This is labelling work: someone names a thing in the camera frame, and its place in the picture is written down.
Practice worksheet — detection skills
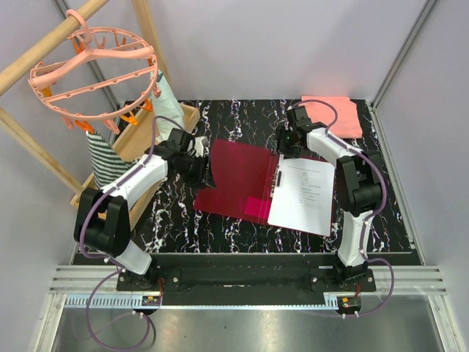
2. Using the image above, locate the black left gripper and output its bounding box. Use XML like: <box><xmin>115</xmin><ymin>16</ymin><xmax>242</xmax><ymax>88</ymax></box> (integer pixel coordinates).
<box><xmin>174</xmin><ymin>153</ymin><xmax>215</xmax><ymax>189</ymax></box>

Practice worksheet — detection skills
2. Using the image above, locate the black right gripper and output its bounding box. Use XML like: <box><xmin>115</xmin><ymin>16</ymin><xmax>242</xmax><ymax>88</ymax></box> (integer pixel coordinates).
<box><xmin>270</xmin><ymin>126</ymin><xmax>301</xmax><ymax>161</ymax></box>

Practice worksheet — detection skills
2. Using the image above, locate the red plastic clip folder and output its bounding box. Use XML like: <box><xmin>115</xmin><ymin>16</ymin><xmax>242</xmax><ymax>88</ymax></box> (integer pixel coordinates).
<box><xmin>194</xmin><ymin>139</ymin><xmax>281</xmax><ymax>225</ymax></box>

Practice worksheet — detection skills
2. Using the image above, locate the white form paper sheet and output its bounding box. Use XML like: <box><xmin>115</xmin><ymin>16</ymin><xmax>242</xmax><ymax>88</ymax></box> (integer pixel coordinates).
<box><xmin>267</xmin><ymin>156</ymin><xmax>335</xmax><ymax>237</ymax></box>

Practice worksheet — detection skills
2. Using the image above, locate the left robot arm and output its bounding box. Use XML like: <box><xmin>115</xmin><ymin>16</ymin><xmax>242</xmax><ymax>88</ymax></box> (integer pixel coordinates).
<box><xmin>74</xmin><ymin>128</ymin><xmax>215</xmax><ymax>290</ymax></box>

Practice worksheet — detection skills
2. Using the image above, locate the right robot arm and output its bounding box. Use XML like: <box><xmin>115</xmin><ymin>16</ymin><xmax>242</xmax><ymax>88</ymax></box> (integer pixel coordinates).
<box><xmin>276</xmin><ymin>103</ymin><xmax>387</xmax><ymax>291</ymax></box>

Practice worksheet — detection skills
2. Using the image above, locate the silver folder clip mechanism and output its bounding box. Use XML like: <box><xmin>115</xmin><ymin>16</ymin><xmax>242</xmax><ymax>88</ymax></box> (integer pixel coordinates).
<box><xmin>270</xmin><ymin>164</ymin><xmax>281</xmax><ymax>198</ymax></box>

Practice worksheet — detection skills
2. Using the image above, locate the folded pink cloth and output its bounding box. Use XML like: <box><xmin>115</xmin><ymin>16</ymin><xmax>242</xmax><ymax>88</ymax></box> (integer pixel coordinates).
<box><xmin>301</xmin><ymin>95</ymin><xmax>363</xmax><ymax>139</ymax></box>

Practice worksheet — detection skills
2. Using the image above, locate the wooden tray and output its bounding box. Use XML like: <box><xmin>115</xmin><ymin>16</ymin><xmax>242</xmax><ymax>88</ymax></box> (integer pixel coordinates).
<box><xmin>69</xmin><ymin>100</ymin><xmax>202</xmax><ymax>230</ymax></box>

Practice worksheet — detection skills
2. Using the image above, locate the mint green towel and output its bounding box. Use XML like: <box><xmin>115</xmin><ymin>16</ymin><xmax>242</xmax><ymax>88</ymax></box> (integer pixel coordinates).
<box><xmin>151</xmin><ymin>70</ymin><xmax>185</xmax><ymax>142</ymax></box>

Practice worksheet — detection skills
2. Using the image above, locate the pink round clip hanger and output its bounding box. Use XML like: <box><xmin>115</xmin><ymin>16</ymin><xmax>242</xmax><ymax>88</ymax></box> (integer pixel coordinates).
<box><xmin>29</xmin><ymin>10</ymin><xmax>160</xmax><ymax>133</ymax></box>

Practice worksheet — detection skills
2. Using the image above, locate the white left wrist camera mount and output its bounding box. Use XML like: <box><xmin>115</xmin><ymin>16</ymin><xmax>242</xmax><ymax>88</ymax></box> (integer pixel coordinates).
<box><xmin>194</xmin><ymin>136</ymin><xmax>209</xmax><ymax>157</ymax></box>

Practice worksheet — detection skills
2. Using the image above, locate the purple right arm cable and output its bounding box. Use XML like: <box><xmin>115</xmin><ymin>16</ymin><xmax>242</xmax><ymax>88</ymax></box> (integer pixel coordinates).
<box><xmin>291</xmin><ymin>99</ymin><xmax>395</xmax><ymax>318</ymax></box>

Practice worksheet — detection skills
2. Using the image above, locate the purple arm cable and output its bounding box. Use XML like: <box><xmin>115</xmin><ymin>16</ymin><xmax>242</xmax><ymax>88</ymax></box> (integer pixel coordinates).
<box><xmin>291</xmin><ymin>99</ymin><xmax>395</xmax><ymax>318</ymax></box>
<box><xmin>84</xmin><ymin>116</ymin><xmax>184</xmax><ymax>348</ymax></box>

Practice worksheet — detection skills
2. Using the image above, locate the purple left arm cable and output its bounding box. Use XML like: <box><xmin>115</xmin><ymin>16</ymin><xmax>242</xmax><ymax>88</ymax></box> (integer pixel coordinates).
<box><xmin>84</xmin><ymin>116</ymin><xmax>184</xmax><ymax>348</ymax></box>

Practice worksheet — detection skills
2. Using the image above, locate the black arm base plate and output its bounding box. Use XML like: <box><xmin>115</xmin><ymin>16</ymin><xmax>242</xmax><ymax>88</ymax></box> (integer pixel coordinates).
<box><xmin>117</xmin><ymin>254</ymin><xmax>376</xmax><ymax>309</ymax></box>

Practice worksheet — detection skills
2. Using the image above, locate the aluminium front rail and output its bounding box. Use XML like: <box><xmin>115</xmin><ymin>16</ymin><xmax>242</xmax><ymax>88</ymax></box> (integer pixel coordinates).
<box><xmin>50</xmin><ymin>265</ymin><xmax>447</xmax><ymax>311</ymax></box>

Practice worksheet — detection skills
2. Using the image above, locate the aluminium corner post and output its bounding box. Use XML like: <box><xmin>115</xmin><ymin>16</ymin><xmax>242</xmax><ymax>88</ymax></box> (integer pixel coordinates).
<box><xmin>370</xmin><ymin>0</ymin><xmax>439</xmax><ymax>109</ymax></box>

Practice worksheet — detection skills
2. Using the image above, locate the wooden rack frame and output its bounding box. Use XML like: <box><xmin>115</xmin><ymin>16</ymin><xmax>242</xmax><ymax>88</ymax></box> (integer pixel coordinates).
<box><xmin>0</xmin><ymin>0</ymin><xmax>171</xmax><ymax>221</ymax></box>

